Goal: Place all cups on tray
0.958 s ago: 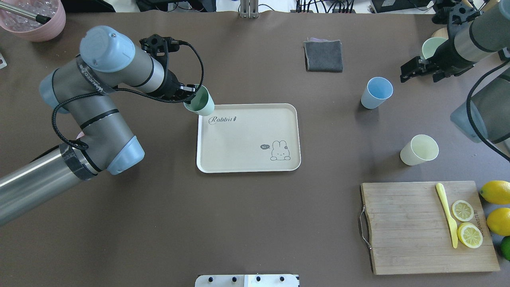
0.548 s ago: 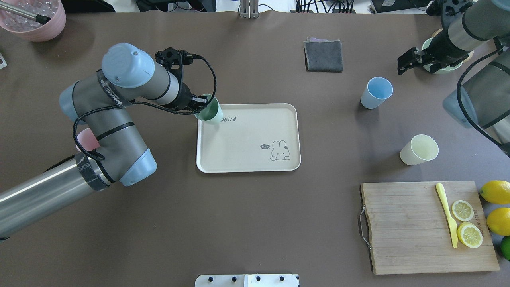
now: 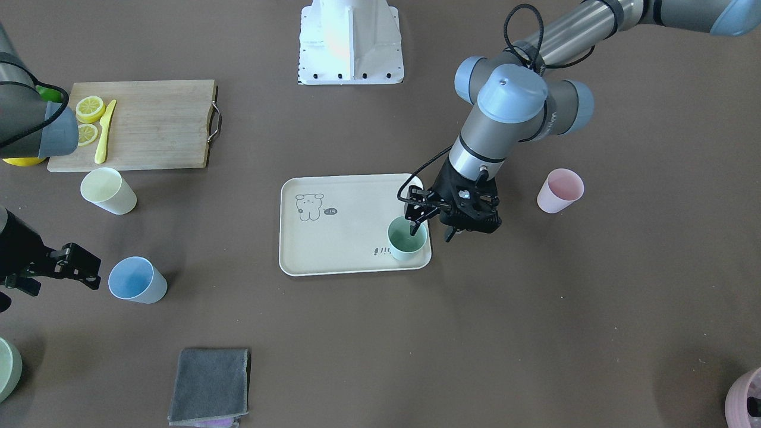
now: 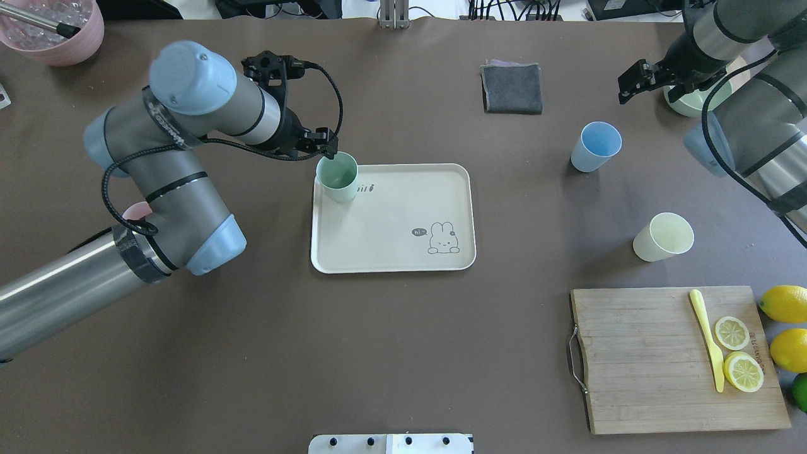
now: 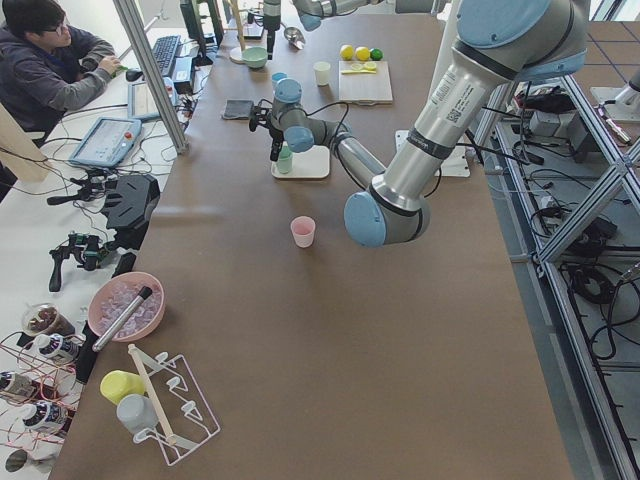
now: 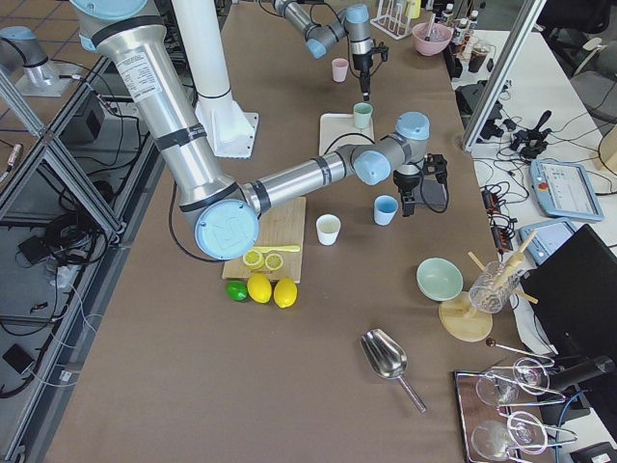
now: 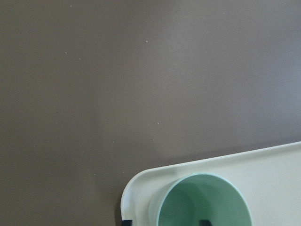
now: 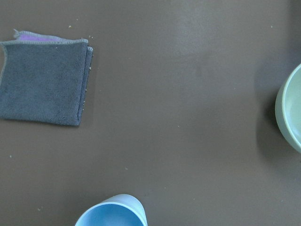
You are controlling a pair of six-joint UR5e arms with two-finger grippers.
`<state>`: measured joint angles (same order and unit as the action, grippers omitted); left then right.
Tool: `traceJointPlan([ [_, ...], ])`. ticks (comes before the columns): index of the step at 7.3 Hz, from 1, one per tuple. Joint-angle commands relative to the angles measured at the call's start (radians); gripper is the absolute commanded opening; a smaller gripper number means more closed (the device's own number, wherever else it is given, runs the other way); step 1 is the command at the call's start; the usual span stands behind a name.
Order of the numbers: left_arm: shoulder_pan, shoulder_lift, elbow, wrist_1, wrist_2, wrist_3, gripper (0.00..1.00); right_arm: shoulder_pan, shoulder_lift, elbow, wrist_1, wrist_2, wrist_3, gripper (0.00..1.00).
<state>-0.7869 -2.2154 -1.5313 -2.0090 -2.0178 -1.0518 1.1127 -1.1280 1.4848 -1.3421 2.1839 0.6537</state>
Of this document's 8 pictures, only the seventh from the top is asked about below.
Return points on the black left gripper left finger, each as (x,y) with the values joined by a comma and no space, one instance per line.
(127,223)

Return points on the cream plastic tray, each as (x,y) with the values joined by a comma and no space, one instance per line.
(269,179)

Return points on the green plastic cup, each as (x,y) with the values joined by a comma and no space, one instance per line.
(188,200)

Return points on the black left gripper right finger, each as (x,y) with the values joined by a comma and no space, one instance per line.
(204,222)

